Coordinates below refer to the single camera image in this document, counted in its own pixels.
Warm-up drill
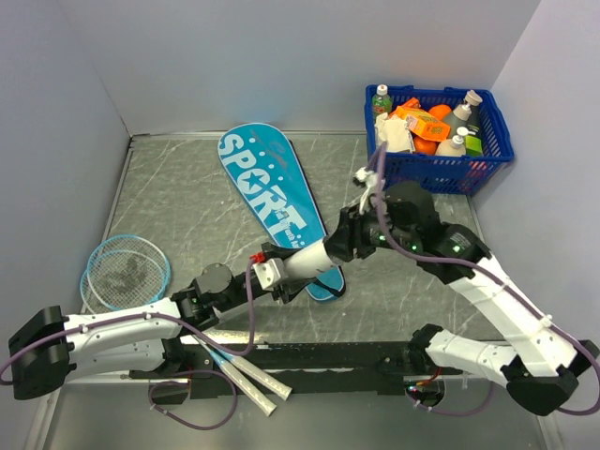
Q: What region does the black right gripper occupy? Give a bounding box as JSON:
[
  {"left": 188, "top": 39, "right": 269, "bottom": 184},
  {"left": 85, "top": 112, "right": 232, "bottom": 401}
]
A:
[{"left": 322, "top": 196, "right": 419, "bottom": 260}]

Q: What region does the white shuttlecock tube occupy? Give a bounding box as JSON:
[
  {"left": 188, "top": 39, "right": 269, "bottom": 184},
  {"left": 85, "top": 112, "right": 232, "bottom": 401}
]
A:
[{"left": 283, "top": 239, "right": 340, "bottom": 280}]

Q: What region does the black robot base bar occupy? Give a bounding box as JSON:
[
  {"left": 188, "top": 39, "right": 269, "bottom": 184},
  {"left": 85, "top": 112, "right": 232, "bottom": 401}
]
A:
[{"left": 128, "top": 341, "right": 438, "bottom": 399}]

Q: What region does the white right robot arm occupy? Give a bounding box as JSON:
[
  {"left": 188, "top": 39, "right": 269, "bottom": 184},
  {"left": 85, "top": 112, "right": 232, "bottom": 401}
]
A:
[{"left": 316, "top": 182, "right": 599, "bottom": 416}]

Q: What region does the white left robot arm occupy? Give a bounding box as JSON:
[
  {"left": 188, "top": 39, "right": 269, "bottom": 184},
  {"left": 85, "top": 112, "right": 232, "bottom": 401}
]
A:
[{"left": 1, "top": 242, "right": 333, "bottom": 400}]

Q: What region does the blue badminton racket upper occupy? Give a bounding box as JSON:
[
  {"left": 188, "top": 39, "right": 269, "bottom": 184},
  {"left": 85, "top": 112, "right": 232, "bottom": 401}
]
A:
[{"left": 86, "top": 233, "right": 293, "bottom": 401}]

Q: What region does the blue badminton racket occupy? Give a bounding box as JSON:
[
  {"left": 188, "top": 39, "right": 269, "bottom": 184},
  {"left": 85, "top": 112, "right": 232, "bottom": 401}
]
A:
[
  {"left": 81, "top": 249, "right": 292, "bottom": 415},
  {"left": 86, "top": 233, "right": 293, "bottom": 401}
]

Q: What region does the blue badminton racket lower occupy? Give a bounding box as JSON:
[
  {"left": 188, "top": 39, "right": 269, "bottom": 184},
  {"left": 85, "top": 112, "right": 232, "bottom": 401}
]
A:
[{"left": 81, "top": 249, "right": 292, "bottom": 415}]

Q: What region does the blue sport racket bag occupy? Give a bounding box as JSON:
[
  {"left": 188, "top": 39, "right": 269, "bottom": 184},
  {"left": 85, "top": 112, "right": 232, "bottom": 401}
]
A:
[{"left": 217, "top": 122, "right": 347, "bottom": 304}]

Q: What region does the cream paper bag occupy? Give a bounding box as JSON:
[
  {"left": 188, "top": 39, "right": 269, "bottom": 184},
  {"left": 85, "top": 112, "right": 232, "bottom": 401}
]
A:
[{"left": 374, "top": 112, "right": 415, "bottom": 154}]

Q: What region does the orange fruit front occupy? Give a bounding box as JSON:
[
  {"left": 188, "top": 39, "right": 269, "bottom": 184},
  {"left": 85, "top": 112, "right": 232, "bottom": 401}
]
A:
[{"left": 413, "top": 136, "right": 438, "bottom": 156}]

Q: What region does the orange fruit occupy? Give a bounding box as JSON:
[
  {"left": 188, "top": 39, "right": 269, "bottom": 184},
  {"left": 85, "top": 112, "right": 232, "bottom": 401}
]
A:
[
  {"left": 413, "top": 136, "right": 438, "bottom": 156},
  {"left": 428, "top": 104, "right": 453, "bottom": 121}
]

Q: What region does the cream pump lotion bottle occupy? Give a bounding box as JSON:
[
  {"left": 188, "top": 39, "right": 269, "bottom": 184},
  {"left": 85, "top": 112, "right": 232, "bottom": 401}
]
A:
[{"left": 435, "top": 127, "right": 470, "bottom": 158}]

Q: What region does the orange snack box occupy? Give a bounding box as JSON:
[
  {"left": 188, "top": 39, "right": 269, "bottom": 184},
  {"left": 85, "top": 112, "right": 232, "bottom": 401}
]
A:
[{"left": 391, "top": 106, "right": 451, "bottom": 143}]

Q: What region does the green drink bottle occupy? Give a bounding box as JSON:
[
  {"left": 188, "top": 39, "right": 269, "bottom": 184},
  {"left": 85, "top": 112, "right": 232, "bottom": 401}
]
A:
[{"left": 371, "top": 84, "right": 393, "bottom": 119}]

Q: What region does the small orange packet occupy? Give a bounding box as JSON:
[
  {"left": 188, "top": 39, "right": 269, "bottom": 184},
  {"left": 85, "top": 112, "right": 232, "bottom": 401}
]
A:
[{"left": 401, "top": 97, "right": 421, "bottom": 109}]

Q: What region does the green carton box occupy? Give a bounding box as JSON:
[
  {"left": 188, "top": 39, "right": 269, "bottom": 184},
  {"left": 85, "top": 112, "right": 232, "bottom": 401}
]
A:
[{"left": 464, "top": 135, "right": 483, "bottom": 157}]

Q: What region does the orange fruit back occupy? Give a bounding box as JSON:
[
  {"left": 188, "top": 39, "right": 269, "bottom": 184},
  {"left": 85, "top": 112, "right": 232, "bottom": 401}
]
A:
[{"left": 428, "top": 104, "right": 453, "bottom": 121}]

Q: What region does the grey pump bottle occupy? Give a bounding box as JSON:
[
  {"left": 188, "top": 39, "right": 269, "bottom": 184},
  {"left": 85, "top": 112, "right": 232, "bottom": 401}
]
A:
[{"left": 442, "top": 90, "right": 483, "bottom": 139}]

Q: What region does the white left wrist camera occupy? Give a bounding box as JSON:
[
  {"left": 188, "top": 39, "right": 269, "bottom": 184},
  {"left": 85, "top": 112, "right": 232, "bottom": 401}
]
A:
[{"left": 251, "top": 253, "right": 286, "bottom": 291}]

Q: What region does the aluminium frame rail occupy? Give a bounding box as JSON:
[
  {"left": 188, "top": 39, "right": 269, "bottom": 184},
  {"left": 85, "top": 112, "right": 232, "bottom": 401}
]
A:
[{"left": 44, "top": 339, "right": 543, "bottom": 385}]

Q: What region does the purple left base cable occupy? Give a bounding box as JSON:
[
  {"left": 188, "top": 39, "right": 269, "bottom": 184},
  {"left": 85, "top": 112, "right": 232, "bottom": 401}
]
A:
[{"left": 147, "top": 369, "right": 238, "bottom": 431}]

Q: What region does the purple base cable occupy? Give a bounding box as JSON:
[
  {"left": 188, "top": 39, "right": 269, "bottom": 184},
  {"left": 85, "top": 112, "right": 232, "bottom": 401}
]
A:
[
  {"left": 147, "top": 369, "right": 238, "bottom": 431},
  {"left": 405, "top": 383, "right": 494, "bottom": 418}
]

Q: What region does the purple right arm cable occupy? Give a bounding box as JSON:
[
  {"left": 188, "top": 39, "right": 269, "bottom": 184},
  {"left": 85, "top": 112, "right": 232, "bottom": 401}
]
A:
[{"left": 366, "top": 142, "right": 600, "bottom": 416}]

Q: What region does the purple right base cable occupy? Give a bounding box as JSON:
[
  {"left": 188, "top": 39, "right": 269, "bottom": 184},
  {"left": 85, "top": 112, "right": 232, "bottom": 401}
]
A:
[{"left": 405, "top": 383, "right": 494, "bottom": 418}]

